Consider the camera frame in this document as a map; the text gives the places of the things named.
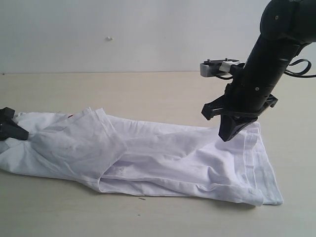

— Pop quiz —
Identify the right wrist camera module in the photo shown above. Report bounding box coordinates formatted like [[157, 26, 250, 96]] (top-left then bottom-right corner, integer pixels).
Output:
[[200, 58, 245, 80]]

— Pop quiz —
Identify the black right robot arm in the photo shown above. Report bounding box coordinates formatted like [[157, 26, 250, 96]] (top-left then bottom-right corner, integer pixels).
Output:
[[200, 0, 316, 142]]

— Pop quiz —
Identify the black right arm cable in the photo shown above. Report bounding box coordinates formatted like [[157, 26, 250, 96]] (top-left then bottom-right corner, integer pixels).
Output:
[[283, 58, 316, 79]]

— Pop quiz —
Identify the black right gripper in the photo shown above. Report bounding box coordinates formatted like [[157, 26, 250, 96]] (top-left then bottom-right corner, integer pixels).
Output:
[[201, 64, 279, 142]]

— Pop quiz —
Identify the white t-shirt red lettering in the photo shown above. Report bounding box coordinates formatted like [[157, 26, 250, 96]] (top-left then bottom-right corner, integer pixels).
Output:
[[0, 108, 283, 206]]

